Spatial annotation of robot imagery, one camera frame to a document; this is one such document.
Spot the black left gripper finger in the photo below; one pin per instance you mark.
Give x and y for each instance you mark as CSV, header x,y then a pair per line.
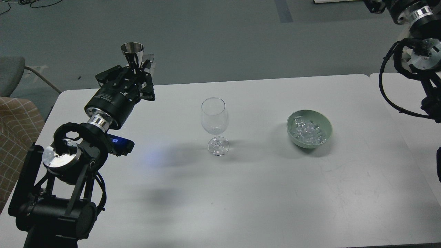
x,y
109,74
146,77

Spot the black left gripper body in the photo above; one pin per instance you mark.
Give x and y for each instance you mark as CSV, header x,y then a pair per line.
x,y
117,98

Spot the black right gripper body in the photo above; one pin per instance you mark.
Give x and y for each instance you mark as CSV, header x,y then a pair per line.
x,y
398,9

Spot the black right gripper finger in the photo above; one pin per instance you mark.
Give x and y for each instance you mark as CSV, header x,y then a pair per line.
x,y
375,6

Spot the steel cocktail jigger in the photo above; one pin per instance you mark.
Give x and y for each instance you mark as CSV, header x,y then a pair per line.
x,y
133,53

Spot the clear ice cubes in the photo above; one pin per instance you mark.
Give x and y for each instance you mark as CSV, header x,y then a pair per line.
x,y
306,131

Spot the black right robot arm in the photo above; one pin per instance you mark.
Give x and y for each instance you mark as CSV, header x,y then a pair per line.
x,y
417,56

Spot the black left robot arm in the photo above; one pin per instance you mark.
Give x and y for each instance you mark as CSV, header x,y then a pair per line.
x,y
60,192

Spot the clear wine glass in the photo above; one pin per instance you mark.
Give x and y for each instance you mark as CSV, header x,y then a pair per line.
x,y
215,120

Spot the silver floor plate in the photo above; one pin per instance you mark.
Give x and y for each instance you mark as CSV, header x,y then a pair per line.
x,y
148,57

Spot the beige checked cushion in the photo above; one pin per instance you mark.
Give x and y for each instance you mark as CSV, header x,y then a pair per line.
x,y
20,126

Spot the green bowl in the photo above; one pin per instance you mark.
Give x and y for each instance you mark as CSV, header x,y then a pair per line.
x,y
317,118

